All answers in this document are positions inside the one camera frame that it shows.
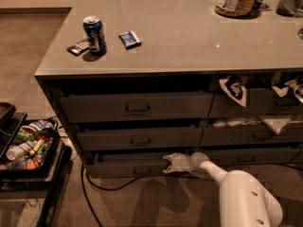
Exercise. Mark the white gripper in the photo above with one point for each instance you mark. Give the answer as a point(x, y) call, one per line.
point(179, 163)

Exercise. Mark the grey drawer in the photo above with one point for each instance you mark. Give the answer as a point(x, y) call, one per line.
point(127, 165)
point(130, 107)
point(140, 138)
point(250, 135)
point(259, 102)
point(252, 156)

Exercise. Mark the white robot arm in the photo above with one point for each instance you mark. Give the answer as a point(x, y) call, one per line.
point(243, 200)

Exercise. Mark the grey cabinet with countertop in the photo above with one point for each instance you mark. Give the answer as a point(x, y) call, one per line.
point(186, 47)

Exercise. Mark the black white chip bag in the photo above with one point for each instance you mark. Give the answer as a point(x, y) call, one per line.
point(235, 89)

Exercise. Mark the clear plastic bag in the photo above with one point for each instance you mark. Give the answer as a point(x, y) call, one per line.
point(276, 123)

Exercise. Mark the blue snack packet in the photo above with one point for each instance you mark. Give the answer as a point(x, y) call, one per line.
point(129, 39)

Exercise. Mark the black tray of items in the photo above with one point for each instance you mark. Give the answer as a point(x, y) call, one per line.
point(45, 132)

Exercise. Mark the dark chocolate bar wrapper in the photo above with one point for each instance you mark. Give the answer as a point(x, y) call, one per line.
point(78, 48)

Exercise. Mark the clear plastic bottle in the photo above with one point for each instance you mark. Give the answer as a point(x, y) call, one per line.
point(16, 151)

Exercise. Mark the blue soda can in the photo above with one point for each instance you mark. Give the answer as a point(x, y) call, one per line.
point(93, 28)

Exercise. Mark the dark glass bottle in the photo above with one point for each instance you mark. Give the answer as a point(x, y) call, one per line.
point(290, 8)

